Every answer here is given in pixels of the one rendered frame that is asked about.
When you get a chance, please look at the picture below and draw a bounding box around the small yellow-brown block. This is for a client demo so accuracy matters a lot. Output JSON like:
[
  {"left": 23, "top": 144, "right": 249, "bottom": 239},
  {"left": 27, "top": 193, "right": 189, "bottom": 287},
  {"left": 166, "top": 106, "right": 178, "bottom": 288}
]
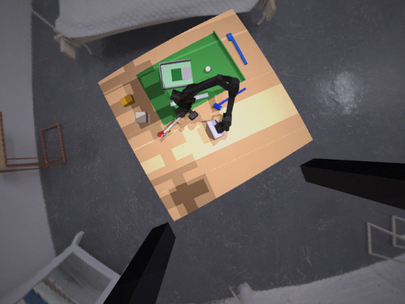
[{"left": 120, "top": 94, "right": 135, "bottom": 107}]

